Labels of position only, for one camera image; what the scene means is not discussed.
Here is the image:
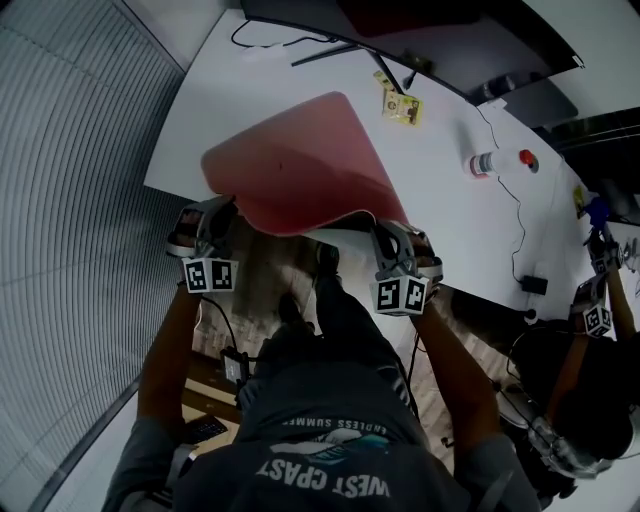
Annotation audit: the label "black power cable with plug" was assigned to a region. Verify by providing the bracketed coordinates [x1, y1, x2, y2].
[503, 308, 542, 397]

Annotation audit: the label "dark glass partition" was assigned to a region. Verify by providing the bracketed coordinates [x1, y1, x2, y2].
[529, 106, 640, 176]

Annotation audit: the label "person's dark trousers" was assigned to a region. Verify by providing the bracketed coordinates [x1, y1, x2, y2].
[252, 272, 417, 402]

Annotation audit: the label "person's left hand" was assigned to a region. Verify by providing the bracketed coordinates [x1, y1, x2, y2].
[169, 207, 201, 247]

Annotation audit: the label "person's shoe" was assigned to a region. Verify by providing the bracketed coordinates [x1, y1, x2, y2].
[315, 241, 343, 277]
[276, 291, 305, 327]

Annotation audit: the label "brown cardboard sheet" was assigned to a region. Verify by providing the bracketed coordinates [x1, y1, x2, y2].
[181, 349, 242, 457]

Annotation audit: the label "person's left shoulder strap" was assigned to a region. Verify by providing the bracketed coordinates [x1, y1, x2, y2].
[168, 443, 200, 495]

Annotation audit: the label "person's left forearm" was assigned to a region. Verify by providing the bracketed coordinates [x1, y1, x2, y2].
[136, 284, 202, 427]

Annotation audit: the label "clear bottle with red cap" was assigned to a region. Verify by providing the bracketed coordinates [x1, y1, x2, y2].
[468, 148, 537, 179]

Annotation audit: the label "grey desk divider panel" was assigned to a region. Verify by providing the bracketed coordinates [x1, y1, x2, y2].
[504, 77, 579, 129]

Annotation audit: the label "small blue object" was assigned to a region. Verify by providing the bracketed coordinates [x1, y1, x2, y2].
[584, 196, 610, 227]

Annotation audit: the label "black flat monitor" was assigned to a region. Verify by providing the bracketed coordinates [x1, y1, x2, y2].
[597, 177, 640, 224]

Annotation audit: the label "left hand-held gripper cable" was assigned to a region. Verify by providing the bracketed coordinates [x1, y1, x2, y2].
[198, 293, 240, 357]

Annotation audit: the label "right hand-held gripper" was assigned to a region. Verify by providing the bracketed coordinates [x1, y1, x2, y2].
[368, 222, 444, 317]

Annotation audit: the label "person's right shoe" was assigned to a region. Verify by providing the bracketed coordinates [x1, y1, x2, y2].
[315, 241, 343, 277]

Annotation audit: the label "person's right shoulder strap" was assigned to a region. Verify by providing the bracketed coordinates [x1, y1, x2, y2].
[473, 468, 517, 512]

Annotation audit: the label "pink mat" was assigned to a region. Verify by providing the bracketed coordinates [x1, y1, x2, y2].
[200, 90, 409, 239]

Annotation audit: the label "black box with label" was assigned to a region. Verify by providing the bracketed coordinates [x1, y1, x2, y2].
[220, 349, 250, 384]

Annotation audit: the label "thin black cable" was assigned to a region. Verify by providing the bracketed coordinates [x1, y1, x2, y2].
[471, 102, 532, 282]

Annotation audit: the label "white slatted window blind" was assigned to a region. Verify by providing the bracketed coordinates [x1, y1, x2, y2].
[0, 0, 202, 512]

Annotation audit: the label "person in grey shirt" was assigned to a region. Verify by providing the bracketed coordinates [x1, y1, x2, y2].
[102, 364, 541, 512]

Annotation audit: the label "person's right forearm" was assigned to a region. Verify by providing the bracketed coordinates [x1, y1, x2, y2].
[409, 299, 502, 442]

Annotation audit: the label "grey office chair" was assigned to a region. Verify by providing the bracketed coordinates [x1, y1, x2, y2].
[527, 413, 618, 483]

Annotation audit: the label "black keyboard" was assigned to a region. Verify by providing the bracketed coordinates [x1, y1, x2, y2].
[181, 414, 229, 447]

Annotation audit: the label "person's left shoe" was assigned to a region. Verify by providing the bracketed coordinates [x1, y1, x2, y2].
[276, 291, 305, 327]

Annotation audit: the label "black monitor cable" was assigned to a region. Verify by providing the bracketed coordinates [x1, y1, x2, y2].
[230, 18, 352, 52]

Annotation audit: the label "right hand-held gripper cable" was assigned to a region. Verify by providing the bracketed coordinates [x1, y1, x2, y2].
[405, 328, 427, 417]

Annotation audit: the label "black adapter box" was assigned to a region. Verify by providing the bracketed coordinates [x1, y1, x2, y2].
[519, 274, 549, 296]

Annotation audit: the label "person's shoulder strap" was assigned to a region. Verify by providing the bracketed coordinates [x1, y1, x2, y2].
[473, 468, 517, 512]
[168, 443, 200, 495]

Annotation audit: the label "black curved monitor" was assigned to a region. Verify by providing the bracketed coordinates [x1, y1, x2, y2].
[239, 0, 587, 101]

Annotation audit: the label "hand-held gripper cable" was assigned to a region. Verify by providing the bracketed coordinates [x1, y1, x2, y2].
[198, 293, 240, 357]
[405, 328, 427, 417]

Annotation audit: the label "person's right hand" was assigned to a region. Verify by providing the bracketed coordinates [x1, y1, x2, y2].
[408, 229, 442, 269]

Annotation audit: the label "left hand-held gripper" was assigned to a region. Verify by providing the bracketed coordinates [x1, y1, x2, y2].
[167, 195, 239, 296]

